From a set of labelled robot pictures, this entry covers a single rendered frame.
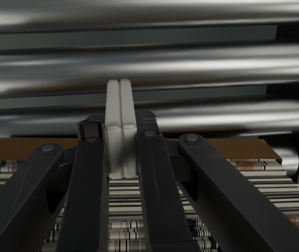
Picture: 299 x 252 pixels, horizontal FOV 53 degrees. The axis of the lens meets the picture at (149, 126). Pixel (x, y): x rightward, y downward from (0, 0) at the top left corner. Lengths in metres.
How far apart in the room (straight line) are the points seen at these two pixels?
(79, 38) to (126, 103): 0.96
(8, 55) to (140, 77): 0.13
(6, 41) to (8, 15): 0.87
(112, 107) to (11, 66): 0.18
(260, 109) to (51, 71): 0.23
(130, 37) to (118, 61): 0.81
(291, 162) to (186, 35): 0.80
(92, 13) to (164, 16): 0.07
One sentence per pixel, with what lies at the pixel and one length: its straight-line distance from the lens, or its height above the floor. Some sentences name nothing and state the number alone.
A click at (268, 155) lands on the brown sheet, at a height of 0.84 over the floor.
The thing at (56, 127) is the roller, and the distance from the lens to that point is 0.34.
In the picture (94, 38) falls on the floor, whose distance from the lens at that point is 1.12.
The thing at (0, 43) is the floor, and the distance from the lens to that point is 1.18.
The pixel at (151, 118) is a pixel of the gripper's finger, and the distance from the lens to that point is 0.17.
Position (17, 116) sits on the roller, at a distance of 0.35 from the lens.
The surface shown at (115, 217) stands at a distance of 0.24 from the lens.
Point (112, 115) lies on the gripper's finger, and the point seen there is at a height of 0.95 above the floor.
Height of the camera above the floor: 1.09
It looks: 62 degrees down
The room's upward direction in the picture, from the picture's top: 168 degrees clockwise
